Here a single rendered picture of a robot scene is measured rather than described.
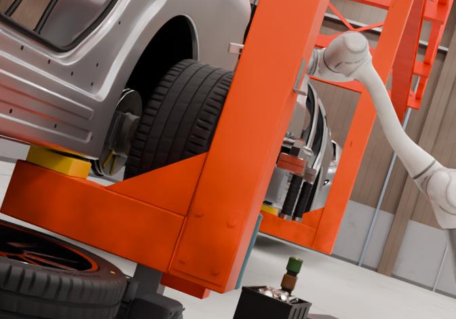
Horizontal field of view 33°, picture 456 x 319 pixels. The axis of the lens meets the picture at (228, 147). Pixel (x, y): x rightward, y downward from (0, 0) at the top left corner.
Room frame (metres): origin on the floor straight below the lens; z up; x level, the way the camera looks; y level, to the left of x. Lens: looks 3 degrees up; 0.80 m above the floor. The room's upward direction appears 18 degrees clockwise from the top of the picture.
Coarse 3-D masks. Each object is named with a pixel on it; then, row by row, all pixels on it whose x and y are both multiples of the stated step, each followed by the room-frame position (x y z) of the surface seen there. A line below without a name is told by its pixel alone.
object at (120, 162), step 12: (132, 96) 2.72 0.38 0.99; (120, 108) 2.64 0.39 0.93; (132, 108) 2.75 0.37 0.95; (132, 120) 2.68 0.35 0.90; (132, 132) 2.70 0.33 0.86; (120, 144) 2.67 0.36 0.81; (108, 156) 2.68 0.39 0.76; (120, 156) 2.79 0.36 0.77; (96, 168) 2.68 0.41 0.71; (108, 168) 2.72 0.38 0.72; (120, 168) 2.83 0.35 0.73
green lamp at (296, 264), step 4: (288, 260) 2.19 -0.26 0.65; (292, 260) 2.18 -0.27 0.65; (296, 260) 2.18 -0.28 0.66; (300, 260) 2.18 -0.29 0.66; (288, 264) 2.18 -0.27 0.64; (292, 264) 2.18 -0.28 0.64; (296, 264) 2.18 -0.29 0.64; (300, 264) 2.18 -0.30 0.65; (288, 268) 2.18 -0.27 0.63; (292, 268) 2.18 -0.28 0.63; (296, 268) 2.18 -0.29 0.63; (300, 268) 2.18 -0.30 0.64; (296, 272) 2.18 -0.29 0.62; (300, 272) 2.21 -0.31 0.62
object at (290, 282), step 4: (284, 276) 2.18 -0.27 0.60; (288, 276) 2.18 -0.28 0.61; (292, 276) 2.18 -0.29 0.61; (284, 280) 2.18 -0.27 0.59; (288, 280) 2.18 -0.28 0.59; (292, 280) 2.18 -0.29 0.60; (296, 280) 2.18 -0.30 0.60; (280, 284) 2.19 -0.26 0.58; (284, 284) 2.18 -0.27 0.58; (288, 284) 2.18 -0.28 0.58; (292, 284) 2.18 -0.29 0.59; (296, 284) 2.20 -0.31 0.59; (288, 288) 2.18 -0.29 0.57; (292, 288) 2.18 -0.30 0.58
